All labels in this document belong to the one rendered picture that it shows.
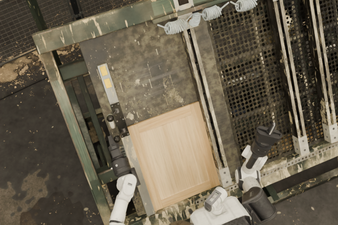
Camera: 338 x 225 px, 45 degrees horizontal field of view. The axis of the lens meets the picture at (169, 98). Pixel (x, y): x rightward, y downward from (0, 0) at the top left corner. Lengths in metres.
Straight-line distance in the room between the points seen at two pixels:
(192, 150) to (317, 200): 1.54
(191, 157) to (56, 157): 1.67
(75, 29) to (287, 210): 2.32
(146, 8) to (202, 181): 1.10
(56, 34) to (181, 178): 1.11
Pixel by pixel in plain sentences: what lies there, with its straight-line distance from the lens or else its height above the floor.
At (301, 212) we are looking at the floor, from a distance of 3.62.
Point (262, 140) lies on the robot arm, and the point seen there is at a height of 1.55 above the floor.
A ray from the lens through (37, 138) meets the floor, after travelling 3.96.
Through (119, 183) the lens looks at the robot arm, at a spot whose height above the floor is 1.35.
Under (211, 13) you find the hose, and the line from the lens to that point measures 2.10.
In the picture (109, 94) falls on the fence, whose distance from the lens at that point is 2.20.
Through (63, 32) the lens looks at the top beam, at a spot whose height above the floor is 1.85.
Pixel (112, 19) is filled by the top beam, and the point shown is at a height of 1.84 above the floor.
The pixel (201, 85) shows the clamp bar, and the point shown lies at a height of 1.41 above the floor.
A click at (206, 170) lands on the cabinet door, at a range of 2.54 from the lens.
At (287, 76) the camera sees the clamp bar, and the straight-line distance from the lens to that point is 2.53.
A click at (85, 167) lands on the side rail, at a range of 2.31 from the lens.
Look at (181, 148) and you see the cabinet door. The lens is 2.42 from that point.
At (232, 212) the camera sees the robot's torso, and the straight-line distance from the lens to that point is 2.07.
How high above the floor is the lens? 3.31
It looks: 57 degrees down
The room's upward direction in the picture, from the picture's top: 2 degrees counter-clockwise
